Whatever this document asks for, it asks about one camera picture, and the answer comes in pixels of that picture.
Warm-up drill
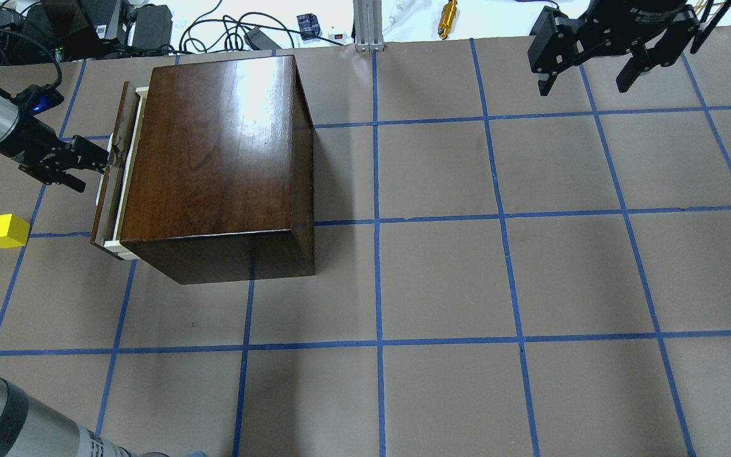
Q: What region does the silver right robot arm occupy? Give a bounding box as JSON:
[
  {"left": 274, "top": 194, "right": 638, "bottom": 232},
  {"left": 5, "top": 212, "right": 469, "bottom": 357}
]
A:
[{"left": 0, "top": 56, "right": 315, "bottom": 456}]

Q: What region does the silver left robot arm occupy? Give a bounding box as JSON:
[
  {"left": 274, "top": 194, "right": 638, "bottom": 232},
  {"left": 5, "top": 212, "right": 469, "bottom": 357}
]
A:
[{"left": 0, "top": 84, "right": 109, "bottom": 193}]

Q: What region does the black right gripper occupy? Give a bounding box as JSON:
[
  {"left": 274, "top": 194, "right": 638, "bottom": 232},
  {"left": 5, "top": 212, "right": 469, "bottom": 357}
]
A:
[{"left": 527, "top": 1, "right": 701, "bottom": 96}]

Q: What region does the yellow cube block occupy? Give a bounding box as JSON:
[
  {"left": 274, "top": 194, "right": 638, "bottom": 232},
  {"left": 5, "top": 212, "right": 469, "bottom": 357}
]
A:
[{"left": 0, "top": 213, "right": 31, "bottom": 249}]

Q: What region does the aluminium frame post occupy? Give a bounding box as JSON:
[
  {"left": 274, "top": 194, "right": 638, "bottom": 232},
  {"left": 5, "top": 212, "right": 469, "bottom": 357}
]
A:
[{"left": 353, "top": 0, "right": 385, "bottom": 53}]

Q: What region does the dark wooden drawer cabinet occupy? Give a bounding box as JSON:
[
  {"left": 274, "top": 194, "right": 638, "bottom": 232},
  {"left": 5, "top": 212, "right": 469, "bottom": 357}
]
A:
[{"left": 119, "top": 55, "right": 315, "bottom": 284}]

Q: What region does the white drawer handle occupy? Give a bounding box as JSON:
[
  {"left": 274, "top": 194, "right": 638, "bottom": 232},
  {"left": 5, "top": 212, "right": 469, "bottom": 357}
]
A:
[{"left": 94, "top": 133, "right": 119, "bottom": 208}]

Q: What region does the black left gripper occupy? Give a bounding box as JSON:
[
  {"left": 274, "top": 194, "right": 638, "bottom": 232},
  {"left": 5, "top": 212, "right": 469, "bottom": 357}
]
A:
[{"left": 0, "top": 117, "right": 109, "bottom": 193}]

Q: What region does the black power adapter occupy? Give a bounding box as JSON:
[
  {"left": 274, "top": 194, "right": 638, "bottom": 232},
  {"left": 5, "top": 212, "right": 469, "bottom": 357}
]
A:
[{"left": 131, "top": 4, "right": 173, "bottom": 50}]

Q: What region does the small blue black device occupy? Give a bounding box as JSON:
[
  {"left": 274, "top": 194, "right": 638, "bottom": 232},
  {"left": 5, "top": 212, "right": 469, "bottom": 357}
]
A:
[{"left": 296, "top": 13, "right": 322, "bottom": 41}]

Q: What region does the wooden drawer with cream interior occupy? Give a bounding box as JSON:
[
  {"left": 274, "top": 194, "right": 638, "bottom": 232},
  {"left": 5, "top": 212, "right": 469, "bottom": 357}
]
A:
[{"left": 90, "top": 81, "right": 148, "bottom": 261}]

